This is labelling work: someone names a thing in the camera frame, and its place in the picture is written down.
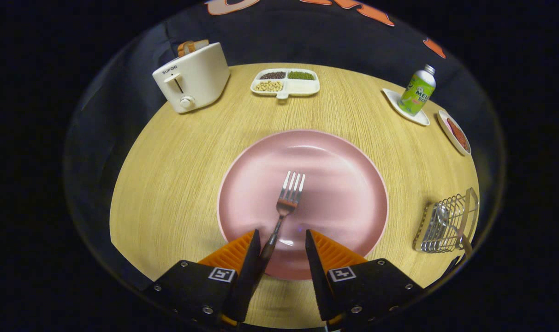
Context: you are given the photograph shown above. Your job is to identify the wooden handle fork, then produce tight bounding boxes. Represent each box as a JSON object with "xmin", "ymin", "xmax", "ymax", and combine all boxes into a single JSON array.
[{"xmin": 257, "ymin": 170, "xmax": 306, "ymax": 270}]

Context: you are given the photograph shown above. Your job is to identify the green drink bottle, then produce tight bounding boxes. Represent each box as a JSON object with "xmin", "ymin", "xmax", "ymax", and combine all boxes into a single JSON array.
[{"xmin": 397, "ymin": 64, "xmax": 436, "ymax": 117}]

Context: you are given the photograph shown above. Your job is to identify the white coaster plate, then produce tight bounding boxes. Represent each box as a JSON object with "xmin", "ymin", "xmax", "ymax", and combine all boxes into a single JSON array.
[{"xmin": 382, "ymin": 88, "xmax": 431, "ymax": 126}]

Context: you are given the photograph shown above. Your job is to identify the toast slices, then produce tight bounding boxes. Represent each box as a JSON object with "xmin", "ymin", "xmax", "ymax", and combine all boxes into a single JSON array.
[{"xmin": 178, "ymin": 40, "xmax": 210, "ymax": 58}]

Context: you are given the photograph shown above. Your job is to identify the metal wire basket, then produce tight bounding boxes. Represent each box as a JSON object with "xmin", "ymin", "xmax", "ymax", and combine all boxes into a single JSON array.
[{"xmin": 413, "ymin": 187, "xmax": 480, "ymax": 254}]

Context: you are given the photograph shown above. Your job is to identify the white divided dish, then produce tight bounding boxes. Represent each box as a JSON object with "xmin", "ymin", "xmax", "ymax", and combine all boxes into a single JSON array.
[{"xmin": 250, "ymin": 68, "xmax": 321, "ymax": 100}]

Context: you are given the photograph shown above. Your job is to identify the wooden handle spoon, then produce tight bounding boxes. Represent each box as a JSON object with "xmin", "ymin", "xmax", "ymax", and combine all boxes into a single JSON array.
[{"xmin": 434, "ymin": 203, "xmax": 474, "ymax": 259}]

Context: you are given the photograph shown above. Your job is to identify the white oval dish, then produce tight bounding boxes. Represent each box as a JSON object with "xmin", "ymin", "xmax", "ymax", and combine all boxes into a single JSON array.
[{"xmin": 437, "ymin": 110, "xmax": 472, "ymax": 156}]

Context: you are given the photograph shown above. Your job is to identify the red meat slice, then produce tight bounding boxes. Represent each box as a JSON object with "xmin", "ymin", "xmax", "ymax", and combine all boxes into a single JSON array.
[{"xmin": 447, "ymin": 118, "xmax": 469, "ymax": 150}]

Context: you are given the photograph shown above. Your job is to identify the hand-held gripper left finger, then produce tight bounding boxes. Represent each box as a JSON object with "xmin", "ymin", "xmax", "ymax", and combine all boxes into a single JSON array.
[{"xmin": 143, "ymin": 229, "xmax": 262, "ymax": 328}]

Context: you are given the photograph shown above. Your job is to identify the pink round plate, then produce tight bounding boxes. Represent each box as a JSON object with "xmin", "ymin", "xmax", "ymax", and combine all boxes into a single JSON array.
[{"xmin": 216, "ymin": 130, "xmax": 389, "ymax": 281}]

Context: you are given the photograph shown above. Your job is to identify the cream white toaster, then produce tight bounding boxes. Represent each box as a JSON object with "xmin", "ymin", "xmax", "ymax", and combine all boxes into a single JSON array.
[{"xmin": 152, "ymin": 42, "xmax": 231, "ymax": 114}]

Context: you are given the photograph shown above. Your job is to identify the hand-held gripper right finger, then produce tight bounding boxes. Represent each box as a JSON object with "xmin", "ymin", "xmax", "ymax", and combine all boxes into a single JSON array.
[{"xmin": 305, "ymin": 229, "xmax": 425, "ymax": 330}]

